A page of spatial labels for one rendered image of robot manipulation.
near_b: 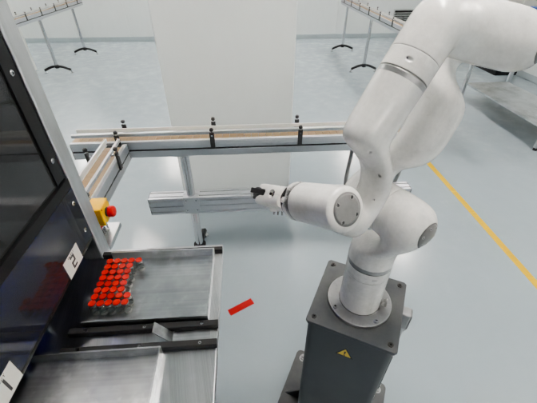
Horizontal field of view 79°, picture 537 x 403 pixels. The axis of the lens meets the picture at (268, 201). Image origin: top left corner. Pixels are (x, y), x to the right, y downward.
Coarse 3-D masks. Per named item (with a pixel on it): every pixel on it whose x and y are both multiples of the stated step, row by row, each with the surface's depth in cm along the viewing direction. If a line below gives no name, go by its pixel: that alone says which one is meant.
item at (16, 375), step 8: (8, 368) 66; (16, 368) 68; (8, 376) 66; (16, 376) 68; (0, 384) 64; (16, 384) 68; (0, 392) 64; (8, 392) 66; (0, 400) 64; (8, 400) 66
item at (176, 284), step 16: (112, 256) 110; (128, 256) 110; (144, 256) 111; (160, 256) 111; (176, 256) 112; (192, 256) 112; (208, 256) 112; (144, 272) 106; (160, 272) 106; (176, 272) 106; (192, 272) 106; (208, 272) 106; (144, 288) 101; (160, 288) 101; (176, 288) 101; (192, 288) 101; (208, 288) 101; (144, 304) 97; (160, 304) 97; (176, 304) 97; (192, 304) 97; (208, 304) 93; (96, 320) 93; (112, 320) 89; (128, 320) 89; (144, 320) 90; (160, 320) 90; (176, 320) 91; (192, 320) 91
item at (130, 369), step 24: (48, 360) 83; (72, 360) 84; (96, 360) 84; (120, 360) 84; (144, 360) 84; (24, 384) 79; (48, 384) 79; (72, 384) 79; (96, 384) 79; (120, 384) 79; (144, 384) 79
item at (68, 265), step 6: (72, 252) 91; (78, 252) 95; (66, 258) 89; (72, 258) 91; (78, 258) 95; (66, 264) 88; (72, 264) 91; (78, 264) 95; (66, 270) 88; (72, 270) 91; (72, 276) 91
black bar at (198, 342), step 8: (128, 344) 85; (136, 344) 85; (144, 344) 85; (152, 344) 85; (160, 344) 85; (168, 344) 85; (176, 344) 85; (184, 344) 85; (192, 344) 85; (200, 344) 85; (208, 344) 85; (216, 344) 85
